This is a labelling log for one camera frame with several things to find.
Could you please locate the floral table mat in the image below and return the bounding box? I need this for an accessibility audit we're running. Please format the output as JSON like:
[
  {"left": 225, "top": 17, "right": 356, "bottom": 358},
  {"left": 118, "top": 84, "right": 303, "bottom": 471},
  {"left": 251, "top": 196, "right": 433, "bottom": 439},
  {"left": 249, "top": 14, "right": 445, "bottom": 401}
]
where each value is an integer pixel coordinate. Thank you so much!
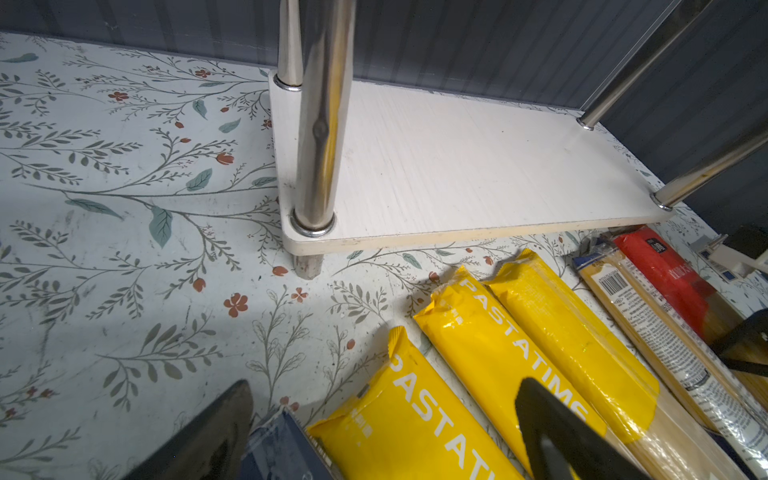
[{"left": 0, "top": 31, "right": 768, "bottom": 480}]

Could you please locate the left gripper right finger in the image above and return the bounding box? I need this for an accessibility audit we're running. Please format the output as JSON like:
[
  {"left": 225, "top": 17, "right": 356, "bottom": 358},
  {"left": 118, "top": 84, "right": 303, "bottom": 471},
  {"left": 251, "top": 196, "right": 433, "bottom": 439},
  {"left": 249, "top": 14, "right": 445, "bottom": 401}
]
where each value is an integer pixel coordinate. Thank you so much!
[{"left": 515, "top": 378, "right": 648, "bottom": 480}]

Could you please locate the red spaghetti bag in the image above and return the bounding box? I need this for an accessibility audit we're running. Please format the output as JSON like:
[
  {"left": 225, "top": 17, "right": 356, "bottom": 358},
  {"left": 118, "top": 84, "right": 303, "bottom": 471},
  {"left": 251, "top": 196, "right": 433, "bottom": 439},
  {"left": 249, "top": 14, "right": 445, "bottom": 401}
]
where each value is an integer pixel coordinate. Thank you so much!
[{"left": 613, "top": 227, "right": 767, "bottom": 406}]

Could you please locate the yellow Pastatime bag middle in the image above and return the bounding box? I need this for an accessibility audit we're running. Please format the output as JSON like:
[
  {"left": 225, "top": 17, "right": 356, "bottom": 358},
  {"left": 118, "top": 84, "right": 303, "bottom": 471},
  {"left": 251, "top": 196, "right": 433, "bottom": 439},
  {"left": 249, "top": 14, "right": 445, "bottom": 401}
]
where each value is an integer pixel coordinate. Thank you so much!
[{"left": 414, "top": 266, "right": 640, "bottom": 473}]

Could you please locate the yellow pastatime bag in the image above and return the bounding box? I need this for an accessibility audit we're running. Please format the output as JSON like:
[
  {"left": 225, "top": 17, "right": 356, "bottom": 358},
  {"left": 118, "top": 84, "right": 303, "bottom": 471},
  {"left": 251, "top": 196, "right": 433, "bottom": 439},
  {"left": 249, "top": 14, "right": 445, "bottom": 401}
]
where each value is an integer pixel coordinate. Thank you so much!
[
  {"left": 308, "top": 327, "right": 521, "bottom": 479},
  {"left": 485, "top": 249, "right": 745, "bottom": 479},
  {"left": 414, "top": 266, "right": 640, "bottom": 473}
]

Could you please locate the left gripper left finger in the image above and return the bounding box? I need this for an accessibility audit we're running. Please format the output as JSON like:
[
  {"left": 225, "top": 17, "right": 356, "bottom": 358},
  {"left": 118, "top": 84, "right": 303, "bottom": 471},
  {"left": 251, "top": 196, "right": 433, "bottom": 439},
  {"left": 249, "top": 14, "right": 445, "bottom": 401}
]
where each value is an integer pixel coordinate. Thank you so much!
[{"left": 126, "top": 379, "right": 253, "bottom": 479}]

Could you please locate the blue Barilla spaghetti box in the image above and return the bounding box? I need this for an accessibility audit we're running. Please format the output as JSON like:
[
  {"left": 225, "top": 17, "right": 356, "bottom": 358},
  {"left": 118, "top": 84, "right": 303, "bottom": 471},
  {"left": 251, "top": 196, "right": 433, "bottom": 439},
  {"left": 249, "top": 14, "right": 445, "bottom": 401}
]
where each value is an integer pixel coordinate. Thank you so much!
[{"left": 238, "top": 408, "right": 334, "bottom": 480}]

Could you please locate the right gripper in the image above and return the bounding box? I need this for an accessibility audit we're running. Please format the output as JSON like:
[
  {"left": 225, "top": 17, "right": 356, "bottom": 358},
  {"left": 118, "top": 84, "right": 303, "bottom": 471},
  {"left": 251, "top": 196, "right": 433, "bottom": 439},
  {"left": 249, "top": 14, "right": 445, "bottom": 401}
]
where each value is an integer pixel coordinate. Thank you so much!
[{"left": 689, "top": 224, "right": 768, "bottom": 379}]

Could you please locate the white two-tier shelf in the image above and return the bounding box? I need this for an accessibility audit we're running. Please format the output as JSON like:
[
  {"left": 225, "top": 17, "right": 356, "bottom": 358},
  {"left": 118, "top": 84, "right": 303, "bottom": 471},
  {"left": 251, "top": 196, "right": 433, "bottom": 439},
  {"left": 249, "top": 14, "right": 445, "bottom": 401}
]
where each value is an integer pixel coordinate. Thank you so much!
[{"left": 269, "top": 1, "right": 767, "bottom": 279}]

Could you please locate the clear blue spaghetti bag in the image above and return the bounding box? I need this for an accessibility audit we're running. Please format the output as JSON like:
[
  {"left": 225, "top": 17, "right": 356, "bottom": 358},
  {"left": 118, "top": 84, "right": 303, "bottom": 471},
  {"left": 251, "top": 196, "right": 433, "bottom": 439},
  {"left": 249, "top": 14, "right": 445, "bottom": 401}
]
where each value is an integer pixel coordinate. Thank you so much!
[{"left": 573, "top": 243, "right": 767, "bottom": 479}]

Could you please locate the yellow Pastatime bag right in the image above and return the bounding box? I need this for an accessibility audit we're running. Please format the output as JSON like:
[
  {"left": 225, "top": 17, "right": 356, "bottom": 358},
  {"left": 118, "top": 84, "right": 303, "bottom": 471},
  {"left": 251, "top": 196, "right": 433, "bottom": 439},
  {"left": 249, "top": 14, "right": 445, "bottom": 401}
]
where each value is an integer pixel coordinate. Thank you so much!
[{"left": 485, "top": 249, "right": 745, "bottom": 479}]

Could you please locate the yellow Pastatime bag left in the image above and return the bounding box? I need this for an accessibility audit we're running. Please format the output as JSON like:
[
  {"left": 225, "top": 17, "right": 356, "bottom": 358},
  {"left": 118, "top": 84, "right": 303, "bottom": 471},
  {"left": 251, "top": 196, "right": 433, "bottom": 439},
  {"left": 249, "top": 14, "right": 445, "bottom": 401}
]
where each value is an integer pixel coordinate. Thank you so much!
[{"left": 308, "top": 327, "right": 521, "bottom": 479}]

